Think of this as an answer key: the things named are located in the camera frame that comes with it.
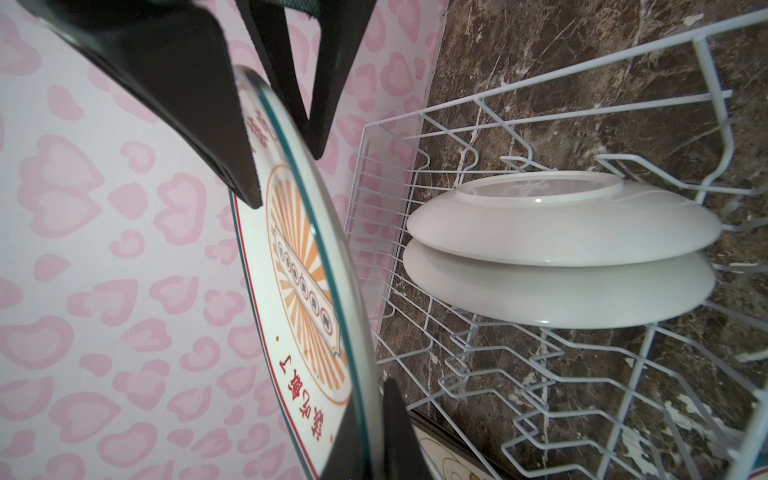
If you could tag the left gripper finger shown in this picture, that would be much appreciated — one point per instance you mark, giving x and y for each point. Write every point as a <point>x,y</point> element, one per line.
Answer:
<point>401,456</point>

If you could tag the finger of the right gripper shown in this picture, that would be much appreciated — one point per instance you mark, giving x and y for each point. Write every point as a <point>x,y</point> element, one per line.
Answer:
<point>172,57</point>
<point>342,27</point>

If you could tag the white round plate patterned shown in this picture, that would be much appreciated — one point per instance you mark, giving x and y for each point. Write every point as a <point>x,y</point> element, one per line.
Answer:
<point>563,219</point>

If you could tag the white wire dish rack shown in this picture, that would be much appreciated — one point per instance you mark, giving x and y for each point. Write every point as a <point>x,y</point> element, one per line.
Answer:
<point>667,93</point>

